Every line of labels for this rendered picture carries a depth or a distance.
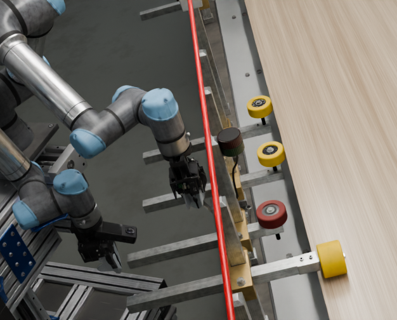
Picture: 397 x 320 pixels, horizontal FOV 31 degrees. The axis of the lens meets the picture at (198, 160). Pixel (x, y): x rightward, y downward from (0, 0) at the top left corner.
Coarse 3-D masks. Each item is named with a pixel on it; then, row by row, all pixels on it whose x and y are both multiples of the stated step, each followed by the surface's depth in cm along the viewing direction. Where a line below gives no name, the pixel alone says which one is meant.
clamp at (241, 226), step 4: (240, 208) 201; (244, 212) 199; (244, 216) 197; (248, 216) 201; (244, 220) 196; (236, 224) 196; (240, 224) 195; (244, 224) 195; (248, 224) 201; (236, 228) 194; (240, 228) 194; (244, 228) 194; (244, 232) 192; (248, 232) 193; (244, 236) 191; (248, 236) 191; (240, 240) 190; (244, 240) 190; (248, 240) 190; (244, 244) 191; (248, 244) 191; (248, 248) 192
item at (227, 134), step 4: (228, 128) 182; (232, 128) 181; (236, 128) 181; (220, 132) 182; (224, 132) 181; (228, 132) 181; (232, 132) 180; (236, 132) 180; (220, 136) 180; (224, 136) 180; (228, 136) 179; (232, 136) 179; (236, 136) 179; (224, 140) 179; (228, 140) 178; (224, 156) 182; (236, 156) 184; (224, 160) 183; (236, 160) 185; (236, 164) 186; (232, 172) 188; (232, 176) 189; (236, 188) 191; (236, 192) 192; (236, 196) 193
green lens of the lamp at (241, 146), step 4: (240, 144) 180; (236, 148) 179; (240, 148) 180; (244, 148) 182; (224, 152) 181; (228, 152) 180; (232, 152) 180; (236, 152) 180; (240, 152) 181; (228, 156) 181; (232, 156) 181
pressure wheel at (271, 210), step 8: (272, 200) 194; (264, 208) 192; (272, 208) 190; (280, 208) 190; (264, 216) 190; (272, 216) 189; (280, 216) 188; (264, 224) 190; (272, 224) 189; (280, 224) 190
